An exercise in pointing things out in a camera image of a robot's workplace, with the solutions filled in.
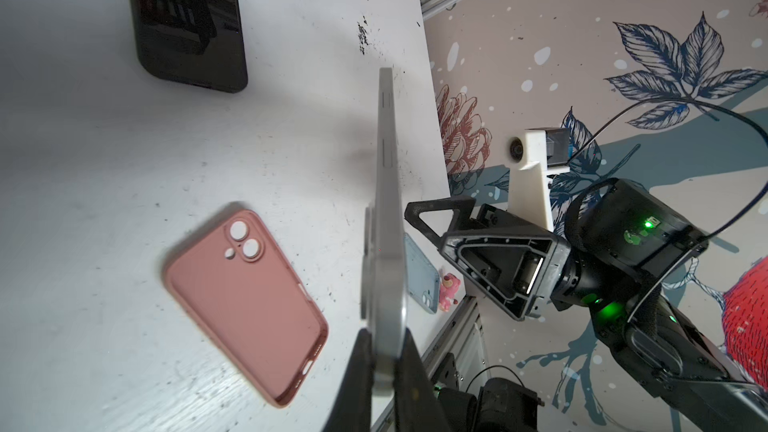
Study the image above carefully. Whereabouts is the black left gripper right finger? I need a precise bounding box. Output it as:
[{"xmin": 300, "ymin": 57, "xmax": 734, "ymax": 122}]
[{"xmin": 394, "ymin": 329, "xmax": 451, "ymax": 431}]

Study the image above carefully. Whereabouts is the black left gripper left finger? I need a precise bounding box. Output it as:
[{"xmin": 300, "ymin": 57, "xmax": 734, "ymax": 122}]
[{"xmin": 322, "ymin": 329, "xmax": 374, "ymax": 432}]

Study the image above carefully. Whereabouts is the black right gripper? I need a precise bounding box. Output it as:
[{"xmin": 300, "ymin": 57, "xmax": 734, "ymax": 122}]
[{"xmin": 404, "ymin": 178, "xmax": 708, "ymax": 321}]

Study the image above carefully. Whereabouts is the light blue phone case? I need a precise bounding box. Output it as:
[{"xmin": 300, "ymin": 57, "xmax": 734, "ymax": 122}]
[{"xmin": 404, "ymin": 233, "xmax": 440, "ymax": 314}]

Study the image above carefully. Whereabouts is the black phone horizontal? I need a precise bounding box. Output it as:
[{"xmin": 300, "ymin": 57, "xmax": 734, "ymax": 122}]
[{"xmin": 361, "ymin": 68, "xmax": 407, "ymax": 396}]

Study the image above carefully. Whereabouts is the pink phone case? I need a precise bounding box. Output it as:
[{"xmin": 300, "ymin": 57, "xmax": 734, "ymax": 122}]
[{"xmin": 163, "ymin": 208, "xmax": 329, "ymax": 408}]

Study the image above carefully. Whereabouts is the black phone diagonal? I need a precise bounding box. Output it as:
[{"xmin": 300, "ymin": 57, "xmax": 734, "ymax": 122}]
[{"xmin": 131, "ymin": 0, "xmax": 248, "ymax": 93}]

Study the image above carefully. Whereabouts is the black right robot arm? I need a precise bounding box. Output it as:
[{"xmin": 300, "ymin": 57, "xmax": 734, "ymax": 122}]
[{"xmin": 404, "ymin": 178, "xmax": 767, "ymax": 431}]

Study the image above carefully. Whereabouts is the pink toy figure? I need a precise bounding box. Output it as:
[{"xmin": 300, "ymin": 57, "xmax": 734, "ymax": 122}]
[{"xmin": 438, "ymin": 273, "xmax": 462, "ymax": 312}]

